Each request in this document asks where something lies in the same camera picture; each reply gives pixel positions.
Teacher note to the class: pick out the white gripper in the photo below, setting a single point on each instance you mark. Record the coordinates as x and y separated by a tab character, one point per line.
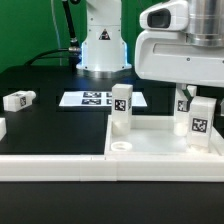
166	56

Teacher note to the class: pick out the white square tabletop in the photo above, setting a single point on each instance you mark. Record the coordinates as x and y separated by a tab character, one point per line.
154	136

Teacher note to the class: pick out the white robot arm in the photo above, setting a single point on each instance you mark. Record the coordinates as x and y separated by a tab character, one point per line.
201	21

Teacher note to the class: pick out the white obstacle front bar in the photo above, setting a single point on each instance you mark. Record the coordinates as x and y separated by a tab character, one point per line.
105	168

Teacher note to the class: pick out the white obstacle bar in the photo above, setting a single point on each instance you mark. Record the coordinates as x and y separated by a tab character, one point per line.
3	130
105	168

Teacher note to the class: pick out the white fiducial marker sheet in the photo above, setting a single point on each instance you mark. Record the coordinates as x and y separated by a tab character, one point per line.
98	99

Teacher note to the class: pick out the white obstacle left bar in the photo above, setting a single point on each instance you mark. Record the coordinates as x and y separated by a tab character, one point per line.
3	130

